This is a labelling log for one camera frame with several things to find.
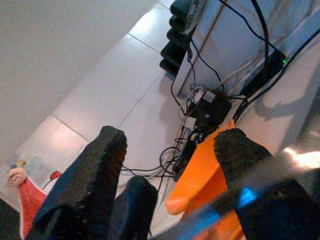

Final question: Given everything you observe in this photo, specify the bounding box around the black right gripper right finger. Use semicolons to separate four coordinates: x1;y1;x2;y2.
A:
213;128;277;187

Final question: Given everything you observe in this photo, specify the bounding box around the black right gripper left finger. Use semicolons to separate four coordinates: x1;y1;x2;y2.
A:
26;125;129;240

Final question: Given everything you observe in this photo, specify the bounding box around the small red object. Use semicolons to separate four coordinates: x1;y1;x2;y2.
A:
49;170;63;181

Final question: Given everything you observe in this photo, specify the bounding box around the black power strip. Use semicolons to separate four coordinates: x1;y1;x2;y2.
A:
172;138;201;177

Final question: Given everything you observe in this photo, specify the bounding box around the black labelled power adapter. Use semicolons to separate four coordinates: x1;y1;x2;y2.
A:
186;87;233;127

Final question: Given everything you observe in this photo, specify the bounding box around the red and white Santa doll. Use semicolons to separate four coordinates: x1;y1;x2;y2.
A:
5;163;49;240

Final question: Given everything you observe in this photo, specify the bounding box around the small black power brick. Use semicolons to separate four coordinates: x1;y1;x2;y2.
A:
241;49;288;98

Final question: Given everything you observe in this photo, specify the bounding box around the white cable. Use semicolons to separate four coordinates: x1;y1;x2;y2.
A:
219;56;265;85

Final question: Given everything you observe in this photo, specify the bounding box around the black cable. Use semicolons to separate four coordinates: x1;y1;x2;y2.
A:
188;41;226;93
233;28;320;121
251;0;271;57

